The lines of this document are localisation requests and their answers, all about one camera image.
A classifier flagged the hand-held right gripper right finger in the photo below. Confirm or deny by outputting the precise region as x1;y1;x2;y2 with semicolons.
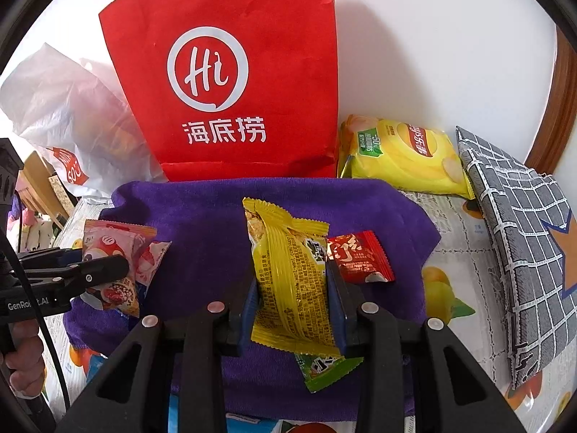
325;262;528;433

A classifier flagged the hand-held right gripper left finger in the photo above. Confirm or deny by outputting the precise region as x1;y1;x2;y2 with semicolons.
54;275;263;433

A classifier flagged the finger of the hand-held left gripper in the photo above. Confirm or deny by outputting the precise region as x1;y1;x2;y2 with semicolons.
22;255;131;301
18;247;87;269

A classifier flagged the pink snack packet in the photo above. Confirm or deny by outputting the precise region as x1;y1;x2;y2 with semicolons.
82;219;172;318

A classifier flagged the yellow snack packet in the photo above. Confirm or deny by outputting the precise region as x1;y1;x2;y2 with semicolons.
242;197;346;355

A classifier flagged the green snack packet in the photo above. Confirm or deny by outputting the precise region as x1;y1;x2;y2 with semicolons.
294;351;364;393

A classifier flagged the red snack packet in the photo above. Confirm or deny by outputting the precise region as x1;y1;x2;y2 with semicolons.
326;231;396;286

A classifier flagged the person's left hand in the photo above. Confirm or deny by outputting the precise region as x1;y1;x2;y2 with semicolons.
1;322;48;398

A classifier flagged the pile of plush toys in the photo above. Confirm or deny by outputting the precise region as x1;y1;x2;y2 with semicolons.
13;207;65;254

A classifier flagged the purple towel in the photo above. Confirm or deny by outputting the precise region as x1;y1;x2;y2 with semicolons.
63;178;442;421

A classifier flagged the blue tissue pack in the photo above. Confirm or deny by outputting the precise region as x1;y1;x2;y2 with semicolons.
85;354;281;433

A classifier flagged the white plastic bag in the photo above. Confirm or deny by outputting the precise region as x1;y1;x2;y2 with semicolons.
0;42;168;200

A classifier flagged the yellow chips bag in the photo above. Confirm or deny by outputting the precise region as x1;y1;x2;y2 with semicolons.
336;114;475;200

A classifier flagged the grey checked cloth with star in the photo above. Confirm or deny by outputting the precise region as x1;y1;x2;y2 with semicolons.
454;126;577;391

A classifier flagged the red paper bag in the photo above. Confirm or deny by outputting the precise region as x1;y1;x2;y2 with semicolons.
98;0;342;182

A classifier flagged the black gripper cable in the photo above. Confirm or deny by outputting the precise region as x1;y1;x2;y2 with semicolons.
0;233;71;412

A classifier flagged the brown wooden door frame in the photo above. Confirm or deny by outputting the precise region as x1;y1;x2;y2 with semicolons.
524;26;577;178

